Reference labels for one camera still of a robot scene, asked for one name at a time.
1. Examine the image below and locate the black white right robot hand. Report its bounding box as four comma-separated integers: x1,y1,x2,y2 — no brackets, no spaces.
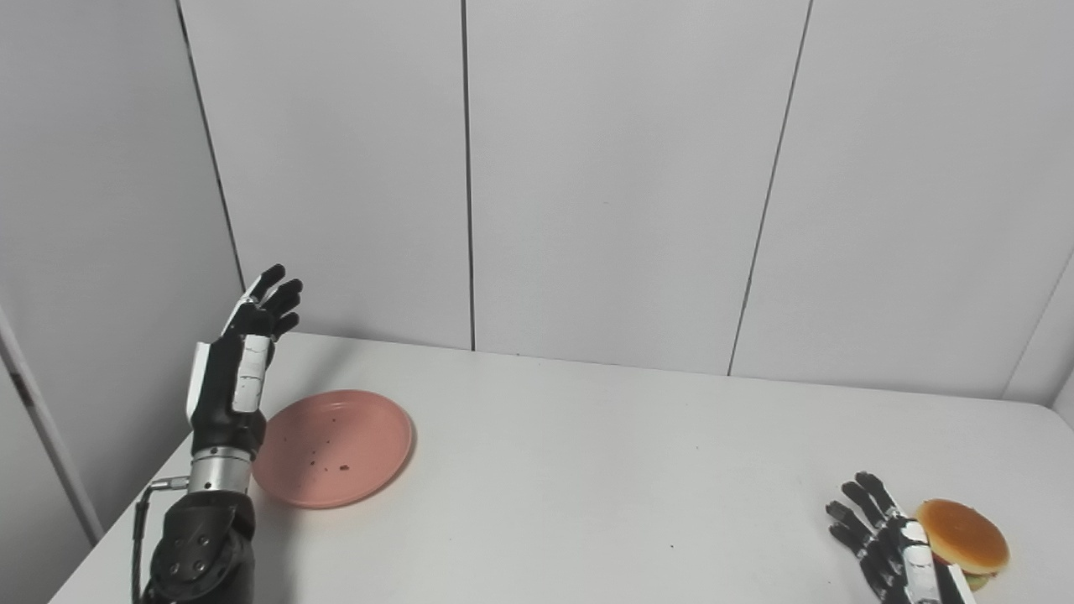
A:
826,471,978,604

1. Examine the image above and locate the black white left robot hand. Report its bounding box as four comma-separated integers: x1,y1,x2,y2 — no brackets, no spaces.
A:
185,264,304,461

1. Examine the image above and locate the toy hamburger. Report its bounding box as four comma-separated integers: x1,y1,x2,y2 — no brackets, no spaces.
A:
915,498,1010,592

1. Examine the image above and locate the pink round plate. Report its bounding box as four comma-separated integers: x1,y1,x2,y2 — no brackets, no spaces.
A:
252,389,414,510

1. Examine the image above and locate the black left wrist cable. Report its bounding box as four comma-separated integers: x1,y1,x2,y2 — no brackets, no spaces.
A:
130,476,190,604

